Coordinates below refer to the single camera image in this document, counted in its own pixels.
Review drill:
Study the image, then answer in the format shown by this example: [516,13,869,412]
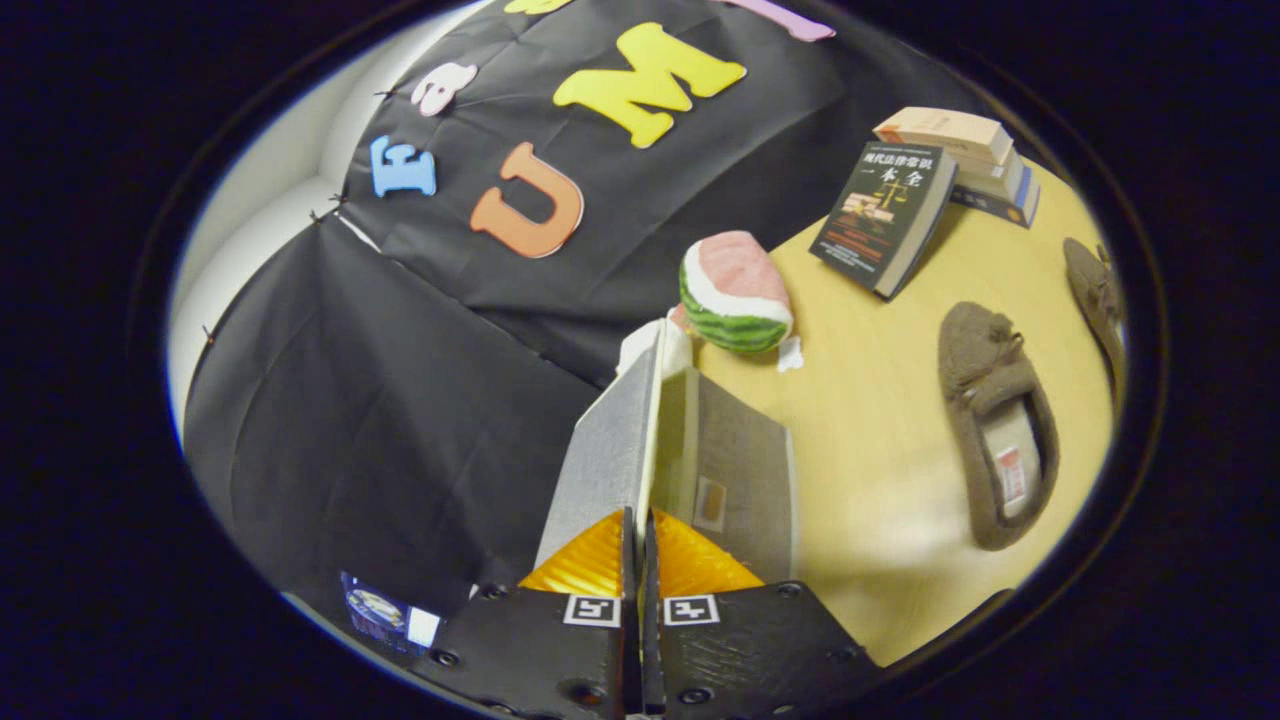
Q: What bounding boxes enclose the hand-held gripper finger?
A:
[410,507,641,720]
[640,510,886,720]

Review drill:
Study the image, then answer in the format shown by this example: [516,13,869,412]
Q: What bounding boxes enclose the brown fuzzy shoe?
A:
[1062,238,1128,401]
[938,302,1059,551]

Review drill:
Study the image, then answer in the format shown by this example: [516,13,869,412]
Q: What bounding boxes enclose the watermelon slice plush toy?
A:
[678,231,804,373]

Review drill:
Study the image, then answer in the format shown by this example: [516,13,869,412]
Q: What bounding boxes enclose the blue printed packet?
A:
[340,570,443,656]

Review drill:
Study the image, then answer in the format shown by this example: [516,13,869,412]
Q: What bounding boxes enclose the black book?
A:
[808,142,959,301]

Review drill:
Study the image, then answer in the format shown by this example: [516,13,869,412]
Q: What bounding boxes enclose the blue book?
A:
[950,165,1041,229]

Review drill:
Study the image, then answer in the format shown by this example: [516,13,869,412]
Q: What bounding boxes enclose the white plush toy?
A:
[617,305,694,381]

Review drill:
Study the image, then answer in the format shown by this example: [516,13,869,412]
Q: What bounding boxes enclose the grey storage box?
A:
[535,318,801,591]

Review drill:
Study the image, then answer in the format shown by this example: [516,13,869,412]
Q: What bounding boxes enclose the black backdrop cloth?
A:
[183,0,1011,621]

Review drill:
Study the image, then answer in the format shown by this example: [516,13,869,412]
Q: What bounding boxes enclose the beige book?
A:
[873,107,1014,164]

